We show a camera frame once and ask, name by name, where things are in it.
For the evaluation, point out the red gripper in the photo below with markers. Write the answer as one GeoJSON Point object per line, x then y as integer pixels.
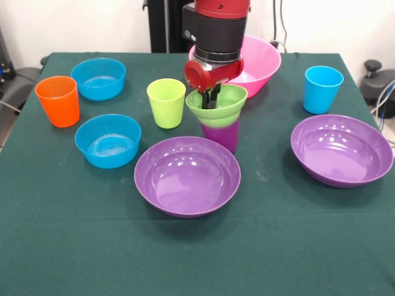
{"type": "Point", "coordinates": [216, 74]}

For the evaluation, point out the green ribbed bowl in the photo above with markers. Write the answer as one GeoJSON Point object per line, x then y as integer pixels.
{"type": "Point", "coordinates": [225, 115]}

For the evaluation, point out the purple cup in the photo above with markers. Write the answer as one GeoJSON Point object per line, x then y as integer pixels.
{"type": "Point", "coordinates": [223, 138]}

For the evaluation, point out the purple bowl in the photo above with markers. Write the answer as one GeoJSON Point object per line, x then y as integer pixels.
{"type": "Point", "coordinates": [186, 183]}
{"type": "Point", "coordinates": [339, 154]}

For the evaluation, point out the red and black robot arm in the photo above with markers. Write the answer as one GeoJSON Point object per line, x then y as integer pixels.
{"type": "Point", "coordinates": [219, 27]}

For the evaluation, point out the lime green cup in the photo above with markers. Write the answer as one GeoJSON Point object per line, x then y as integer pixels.
{"type": "Point", "coordinates": [166, 112]}

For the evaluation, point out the large pink bowl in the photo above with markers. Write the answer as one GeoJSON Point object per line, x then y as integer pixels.
{"type": "Point", "coordinates": [262, 61]}

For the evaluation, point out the blue cup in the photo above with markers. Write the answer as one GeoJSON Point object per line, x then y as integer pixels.
{"type": "Point", "coordinates": [321, 95]}

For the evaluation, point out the blue bowl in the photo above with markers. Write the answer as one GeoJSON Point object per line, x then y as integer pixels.
{"type": "Point", "coordinates": [98, 89]}
{"type": "Point", "coordinates": [108, 158]}

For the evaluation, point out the orange cup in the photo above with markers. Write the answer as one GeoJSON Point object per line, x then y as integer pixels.
{"type": "Point", "coordinates": [60, 109]}

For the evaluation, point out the dark green tablecloth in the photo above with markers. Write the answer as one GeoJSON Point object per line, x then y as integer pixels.
{"type": "Point", "coordinates": [197, 253]}

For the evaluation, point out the black knob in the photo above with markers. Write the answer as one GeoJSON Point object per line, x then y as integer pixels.
{"type": "Point", "coordinates": [372, 65]}

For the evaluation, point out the dark grey base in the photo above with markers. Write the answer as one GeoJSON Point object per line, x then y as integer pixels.
{"type": "Point", "coordinates": [378, 87]}

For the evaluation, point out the grey chair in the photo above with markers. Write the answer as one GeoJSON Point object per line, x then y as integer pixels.
{"type": "Point", "coordinates": [21, 83]}

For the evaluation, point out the black equipment box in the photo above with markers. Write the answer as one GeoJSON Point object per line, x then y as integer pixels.
{"type": "Point", "coordinates": [4, 61]}

